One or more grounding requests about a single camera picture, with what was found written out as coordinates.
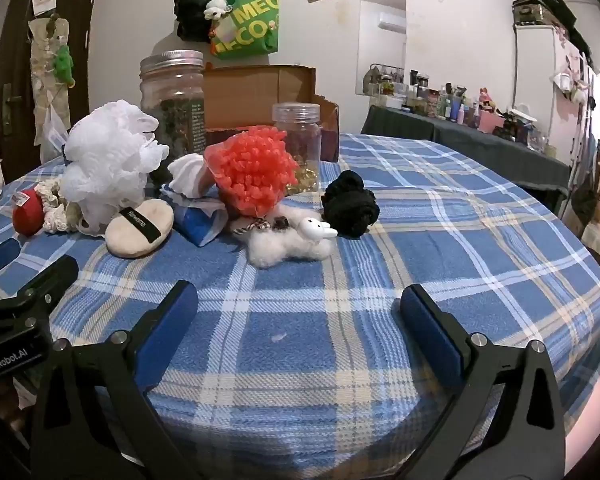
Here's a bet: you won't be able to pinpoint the door handle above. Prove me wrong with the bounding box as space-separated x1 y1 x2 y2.
0 82 23 136

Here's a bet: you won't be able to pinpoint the black scrunchie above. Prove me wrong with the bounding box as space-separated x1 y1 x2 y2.
321 170 381 238

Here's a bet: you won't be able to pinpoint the dark case on cabinet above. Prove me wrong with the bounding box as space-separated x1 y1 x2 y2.
511 0 561 27

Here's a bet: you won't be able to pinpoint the blue tissue packet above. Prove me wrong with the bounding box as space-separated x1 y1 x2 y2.
160 182 231 247

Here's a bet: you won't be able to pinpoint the cream crochet scrunchie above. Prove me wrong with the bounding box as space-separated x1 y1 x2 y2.
34 180 83 233

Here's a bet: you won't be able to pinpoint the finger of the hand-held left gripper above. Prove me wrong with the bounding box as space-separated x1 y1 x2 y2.
0 237 22 283
0 254 79 341

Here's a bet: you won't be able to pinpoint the black hanging bag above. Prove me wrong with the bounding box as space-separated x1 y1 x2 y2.
174 0 226 43

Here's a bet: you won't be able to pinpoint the white cabinet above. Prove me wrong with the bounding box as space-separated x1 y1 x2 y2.
512 25 596 161

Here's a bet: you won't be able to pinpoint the white plush sheep toy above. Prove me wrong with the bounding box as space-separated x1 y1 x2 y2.
232 208 339 268

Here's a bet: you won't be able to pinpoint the white mesh bath pouf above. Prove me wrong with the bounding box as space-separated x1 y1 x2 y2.
61 100 170 236

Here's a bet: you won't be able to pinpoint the green tote bag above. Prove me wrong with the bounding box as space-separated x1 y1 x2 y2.
210 0 281 57

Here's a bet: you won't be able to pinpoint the dark hanging clothes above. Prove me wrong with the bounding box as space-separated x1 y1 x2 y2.
535 0 593 61

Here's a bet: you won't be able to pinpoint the blue plaid blanket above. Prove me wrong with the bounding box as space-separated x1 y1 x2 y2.
0 132 600 480

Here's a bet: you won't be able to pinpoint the red knit ball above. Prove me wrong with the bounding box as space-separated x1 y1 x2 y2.
12 187 45 237

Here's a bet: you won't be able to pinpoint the dark brown door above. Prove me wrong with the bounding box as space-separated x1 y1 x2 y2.
0 0 103 183

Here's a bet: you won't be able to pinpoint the hanging paper door organiser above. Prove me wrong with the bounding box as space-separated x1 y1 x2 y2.
27 15 76 161

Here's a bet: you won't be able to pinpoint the beige powder puff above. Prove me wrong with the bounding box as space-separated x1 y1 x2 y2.
105 198 175 259

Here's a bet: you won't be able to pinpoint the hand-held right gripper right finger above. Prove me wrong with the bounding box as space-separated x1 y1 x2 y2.
391 283 567 480

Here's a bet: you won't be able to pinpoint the small clear plastic jar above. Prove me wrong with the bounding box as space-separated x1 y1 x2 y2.
271 102 322 196

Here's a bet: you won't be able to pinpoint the green plush toy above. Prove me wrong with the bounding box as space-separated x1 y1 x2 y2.
54 45 76 86

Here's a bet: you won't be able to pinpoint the cardboard box red inside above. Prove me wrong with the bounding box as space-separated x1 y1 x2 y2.
202 65 340 163

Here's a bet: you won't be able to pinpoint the row of cosmetics bottles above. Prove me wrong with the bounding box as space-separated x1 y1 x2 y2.
362 62 556 153

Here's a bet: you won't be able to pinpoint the wall mirror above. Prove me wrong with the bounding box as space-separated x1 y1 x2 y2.
355 0 407 98

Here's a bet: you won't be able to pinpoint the dresser with dark cloth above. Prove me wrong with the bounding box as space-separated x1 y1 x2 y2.
360 105 573 211

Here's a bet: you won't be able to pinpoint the red foam fruit net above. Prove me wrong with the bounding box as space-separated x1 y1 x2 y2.
203 127 299 217

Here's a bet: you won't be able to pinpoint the large glass jar metal lid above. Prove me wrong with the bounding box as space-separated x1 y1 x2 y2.
140 50 207 181

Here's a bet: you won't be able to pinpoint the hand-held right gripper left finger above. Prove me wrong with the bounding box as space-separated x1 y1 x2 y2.
30 280 199 480

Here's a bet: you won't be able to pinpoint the white tissue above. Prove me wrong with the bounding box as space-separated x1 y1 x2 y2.
167 154 213 198

